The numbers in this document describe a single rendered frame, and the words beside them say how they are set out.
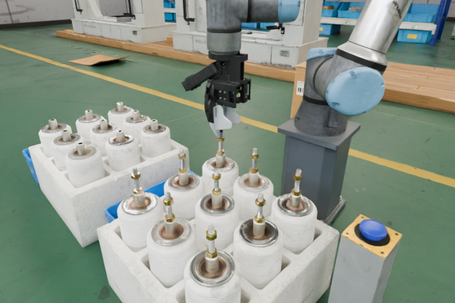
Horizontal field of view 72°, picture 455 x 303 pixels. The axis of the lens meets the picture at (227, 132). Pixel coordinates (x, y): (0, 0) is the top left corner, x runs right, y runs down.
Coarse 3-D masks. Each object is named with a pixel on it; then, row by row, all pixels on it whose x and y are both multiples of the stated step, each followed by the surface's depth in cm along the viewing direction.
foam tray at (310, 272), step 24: (120, 240) 67; (336, 240) 69; (120, 264) 64; (144, 264) 64; (288, 264) 62; (312, 264) 63; (120, 288) 71; (144, 288) 57; (168, 288) 57; (240, 288) 57; (264, 288) 57; (288, 288) 58; (312, 288) 68
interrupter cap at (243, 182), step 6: (246, 174) 77; (240, 180) 75; (246, 180) 75; (258, 180) 76; (264, 180) 75; (240, 186) 73; (246, 186) 73; (252, 186) 73; (258, 186) 73; (264, 186) 73
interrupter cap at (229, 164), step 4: (208, 160) 83; (212, 160) 83; (228, 160) 83; (232, 160) 83; (208, 164) 82; (212, 164) 82; (216, 164) 82; (228, 164) 82; (232, 164) 82; (208, 168) 80; (212, 168) 80; (220, 168) 80; (224, 168) 80; (228, 168) 80; (232, 168) 80
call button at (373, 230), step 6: (366, 222) 51; (372, 222) 51; (378, 222) 51; (360, 228) 50; (366, 228) 49; (372, 228) 49; (378, 228) 49; (384, 228) 49; (366, 234) 49; (372, 234) 48; (378, 234) 48; (384, 234) 48; (372, 240) 49; (378, 240) 49
